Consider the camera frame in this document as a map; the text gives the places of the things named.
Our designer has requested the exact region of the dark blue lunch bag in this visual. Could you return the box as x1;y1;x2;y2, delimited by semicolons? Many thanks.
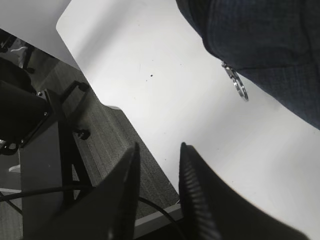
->
176;0;320;128

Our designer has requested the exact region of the silver zipper pull ring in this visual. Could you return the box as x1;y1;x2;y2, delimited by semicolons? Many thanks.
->
221;61;250;103

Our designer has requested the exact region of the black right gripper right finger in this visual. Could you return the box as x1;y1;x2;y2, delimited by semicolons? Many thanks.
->
178;142;308;240

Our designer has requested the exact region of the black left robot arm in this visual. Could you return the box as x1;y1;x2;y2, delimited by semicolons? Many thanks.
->
0;58;52;156

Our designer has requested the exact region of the black floor cable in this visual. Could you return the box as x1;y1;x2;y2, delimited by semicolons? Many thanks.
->
0;184;187;240

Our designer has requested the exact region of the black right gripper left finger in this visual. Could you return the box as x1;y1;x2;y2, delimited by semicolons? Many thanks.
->
29;143;141;240

